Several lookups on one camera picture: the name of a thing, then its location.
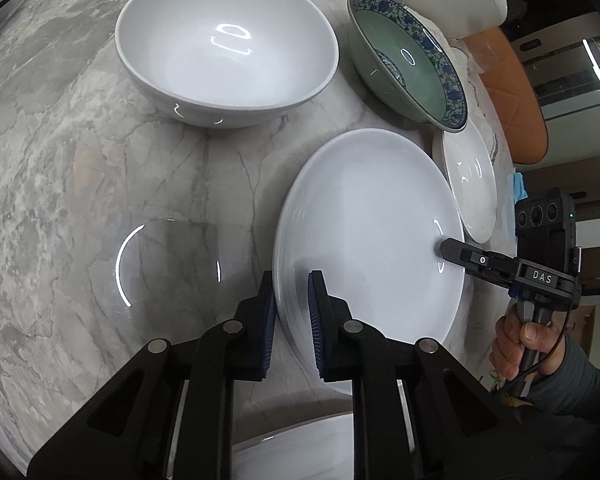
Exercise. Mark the person's right hand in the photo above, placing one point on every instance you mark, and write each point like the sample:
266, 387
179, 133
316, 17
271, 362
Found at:
505, 345

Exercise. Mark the person's right forearm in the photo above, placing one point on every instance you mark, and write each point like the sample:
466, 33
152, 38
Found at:
580, 385

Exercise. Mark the white cloth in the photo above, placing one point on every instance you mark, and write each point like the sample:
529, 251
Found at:
472, 60

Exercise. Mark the cream white plate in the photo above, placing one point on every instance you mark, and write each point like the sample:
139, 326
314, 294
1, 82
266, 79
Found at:
472, 195

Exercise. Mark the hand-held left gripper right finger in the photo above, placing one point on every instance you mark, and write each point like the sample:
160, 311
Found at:
314, 325

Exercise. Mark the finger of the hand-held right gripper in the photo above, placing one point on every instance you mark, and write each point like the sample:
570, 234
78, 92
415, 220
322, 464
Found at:
472, 259

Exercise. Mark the orange chair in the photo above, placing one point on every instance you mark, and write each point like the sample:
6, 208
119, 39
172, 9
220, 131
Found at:
515, 100

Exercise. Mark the blue face mask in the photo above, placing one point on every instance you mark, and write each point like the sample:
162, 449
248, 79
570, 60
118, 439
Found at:
517, 187

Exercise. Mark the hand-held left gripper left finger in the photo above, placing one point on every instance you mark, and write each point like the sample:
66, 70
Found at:
270, 330

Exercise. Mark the green bowl blue floral rim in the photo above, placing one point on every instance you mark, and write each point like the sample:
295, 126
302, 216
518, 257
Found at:
405, 75

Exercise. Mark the white bowl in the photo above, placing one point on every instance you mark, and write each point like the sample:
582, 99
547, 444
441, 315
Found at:
220, 60

